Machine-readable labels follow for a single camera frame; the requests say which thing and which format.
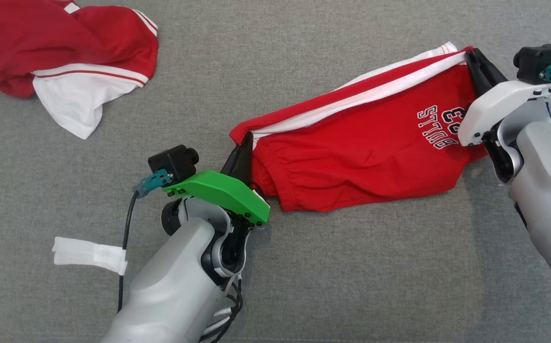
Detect white cable label tag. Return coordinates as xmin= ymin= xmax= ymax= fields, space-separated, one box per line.
xmin=52 ymin=237 xmax=128 ymax=276

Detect teal left camera connector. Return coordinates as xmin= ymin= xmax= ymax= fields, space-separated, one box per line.
xmin=132 ymin=169 xmax=174 ymax=199

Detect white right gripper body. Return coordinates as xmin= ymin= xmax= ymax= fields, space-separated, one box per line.
xmin=459 ymin=80 xmax=551 ymax=147

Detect red and white t-shirt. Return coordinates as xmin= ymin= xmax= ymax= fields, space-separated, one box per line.
xmin=0 ymin=0 xmax=159 ymax=141

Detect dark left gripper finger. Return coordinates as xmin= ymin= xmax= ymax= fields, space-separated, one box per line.
xmin=220 ymin=132 xmax=251 ymax=184
xmin=248 ymin=133 xmax=256 ymax=187

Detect red basketball shorts white trim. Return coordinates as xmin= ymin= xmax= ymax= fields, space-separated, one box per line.
xmin=230 ymin=42 xmax=490 ymax=213

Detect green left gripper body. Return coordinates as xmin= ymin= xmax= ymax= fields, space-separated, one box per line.
xmin=163 ymin=171 xmax=270 ymax=227

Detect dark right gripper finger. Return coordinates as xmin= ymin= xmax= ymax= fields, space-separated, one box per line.
xmin=475 ymin=48 xmax=508 ymax=86
xmin=466 ymin=50 xmax=492 ymax=96

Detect thin black left arm cables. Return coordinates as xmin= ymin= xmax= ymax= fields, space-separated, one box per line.
xmin=199 ymin=276 xmax=245 ymax=343

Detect black left camera cable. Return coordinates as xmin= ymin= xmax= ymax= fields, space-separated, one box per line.
xmin=117 ymin=191 xmax=140 ymax=313

